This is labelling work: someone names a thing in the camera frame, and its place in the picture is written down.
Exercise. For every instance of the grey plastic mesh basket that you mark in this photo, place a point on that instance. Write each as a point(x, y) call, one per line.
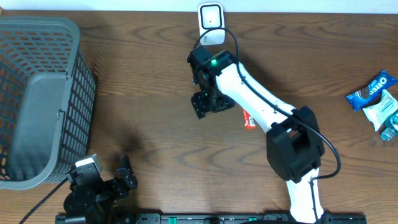
point(47, 99)

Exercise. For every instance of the light green snack packet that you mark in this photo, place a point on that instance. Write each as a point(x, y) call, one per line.
point(378, 113)

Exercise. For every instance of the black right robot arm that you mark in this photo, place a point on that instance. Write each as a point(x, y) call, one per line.
point(293, 147)

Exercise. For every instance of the black mounting rail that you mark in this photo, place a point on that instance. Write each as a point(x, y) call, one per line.
point(155, 218)

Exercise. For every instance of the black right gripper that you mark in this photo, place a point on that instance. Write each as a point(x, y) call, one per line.
point(201, 106)

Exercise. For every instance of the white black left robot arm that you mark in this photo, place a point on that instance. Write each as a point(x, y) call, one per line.
point(92, 200)

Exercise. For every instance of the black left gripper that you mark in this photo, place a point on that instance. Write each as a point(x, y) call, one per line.
point(119, 190)

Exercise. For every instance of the blue Oreo cookie pack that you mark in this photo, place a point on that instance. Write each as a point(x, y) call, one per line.
point(361, 98)

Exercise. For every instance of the teal mouthwash bottle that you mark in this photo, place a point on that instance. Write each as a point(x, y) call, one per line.
point(390, 132)

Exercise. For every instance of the red Nescafe coffee stick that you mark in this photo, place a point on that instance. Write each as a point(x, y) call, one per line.
point(249, 121)

